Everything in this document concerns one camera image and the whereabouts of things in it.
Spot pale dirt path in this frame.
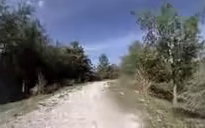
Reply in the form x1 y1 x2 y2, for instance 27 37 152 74
0 79 148 128

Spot row of green bushes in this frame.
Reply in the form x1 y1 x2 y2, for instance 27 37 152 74
119 2 205 118

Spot row of trees and bushes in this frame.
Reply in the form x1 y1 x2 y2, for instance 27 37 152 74
0 0 121 106

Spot stony verge with dry grass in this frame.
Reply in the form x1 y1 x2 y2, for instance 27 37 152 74
0 81 88 128

